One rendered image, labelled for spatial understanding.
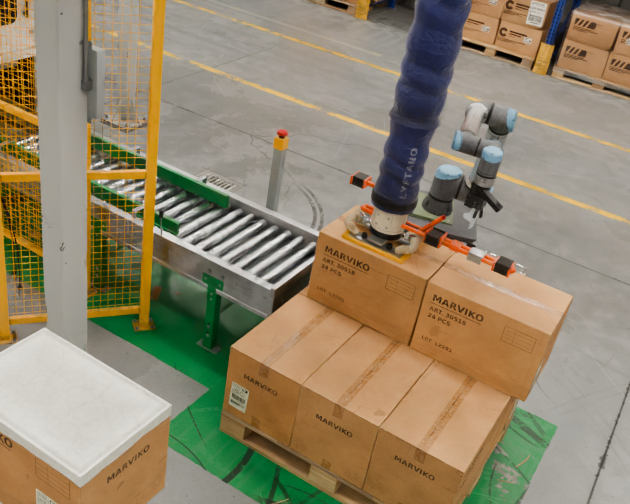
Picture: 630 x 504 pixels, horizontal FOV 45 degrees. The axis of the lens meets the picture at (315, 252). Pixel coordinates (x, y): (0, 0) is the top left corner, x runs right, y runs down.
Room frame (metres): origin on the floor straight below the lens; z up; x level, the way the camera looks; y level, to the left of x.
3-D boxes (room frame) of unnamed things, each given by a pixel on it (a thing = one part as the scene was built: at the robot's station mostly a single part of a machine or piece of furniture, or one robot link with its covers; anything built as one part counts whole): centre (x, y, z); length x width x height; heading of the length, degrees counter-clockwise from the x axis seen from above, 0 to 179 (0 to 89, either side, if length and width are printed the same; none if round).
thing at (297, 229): (4.37, 0.93, 0.50); 2.31 x 0.05 x 0.19; 64
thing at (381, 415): (3.00, -0.45, 0.34); 1.20 x 1.00 x 0.40; 64
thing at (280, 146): (4.27, 0.32, 0.50); 0.07 x 0.07 x 1.00; 64
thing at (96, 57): (3.07, 1.09, 1.62); 0.20 x 0.05 x 0.30; 64
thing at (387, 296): (3.37, -0.36, 0.75); 0.60 x 0.40 x 0.40; 64
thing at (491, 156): (3.20, -0.69, 1.52); 0.10 x 0.09 x 0.12; 168
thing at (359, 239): (3.27, -0.29, 0.97); 0.34 x 0.10 x 0.05; 65
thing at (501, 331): (3.11, -0.90, 0.74); 0.60 x 0.40 x 0.40; 65
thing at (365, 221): (3.36, -0.33, 1.01); 0.34 x 0.25 x 0.06; 65
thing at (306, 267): (3.56, 0.02, 0.58); 0.70 x 0.03 x 0.06; 154
